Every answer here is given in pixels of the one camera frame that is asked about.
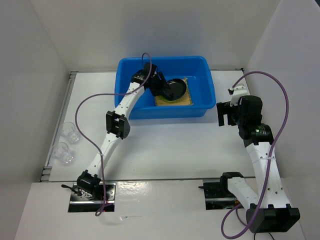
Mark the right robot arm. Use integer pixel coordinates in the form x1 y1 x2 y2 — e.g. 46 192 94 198
216 95 301 234

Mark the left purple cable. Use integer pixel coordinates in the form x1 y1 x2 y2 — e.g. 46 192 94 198
75 52 153 216

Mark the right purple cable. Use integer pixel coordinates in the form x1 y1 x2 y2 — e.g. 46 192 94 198
221 71 290 238

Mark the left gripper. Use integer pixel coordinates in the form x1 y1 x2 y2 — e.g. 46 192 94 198
148 71 171 97

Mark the bamboo placemat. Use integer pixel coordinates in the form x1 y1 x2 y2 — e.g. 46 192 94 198
154 77 193 107

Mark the green plastic plate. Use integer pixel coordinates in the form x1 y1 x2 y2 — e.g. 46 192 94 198
159 96 184 103

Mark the purple cable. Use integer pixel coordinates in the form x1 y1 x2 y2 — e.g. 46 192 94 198
221 71 290 238
75 52 153 216

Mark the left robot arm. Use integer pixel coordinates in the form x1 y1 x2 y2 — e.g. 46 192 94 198
77 62 165 200

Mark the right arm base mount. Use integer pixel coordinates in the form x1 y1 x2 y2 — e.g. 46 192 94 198
198 179 240 210

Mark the black round plate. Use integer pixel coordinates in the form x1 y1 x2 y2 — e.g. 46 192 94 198
162 78 187 100

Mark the clear plastic cup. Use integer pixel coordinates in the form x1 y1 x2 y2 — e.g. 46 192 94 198
59 122 80 144
50 142 74 165

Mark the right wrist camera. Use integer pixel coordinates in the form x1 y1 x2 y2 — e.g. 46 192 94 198
227 84 249 107

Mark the blue plastic bin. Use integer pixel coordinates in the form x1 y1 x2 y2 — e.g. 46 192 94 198
129 56 216 120

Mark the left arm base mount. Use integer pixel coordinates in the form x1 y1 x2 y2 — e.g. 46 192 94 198
61 181 117 213

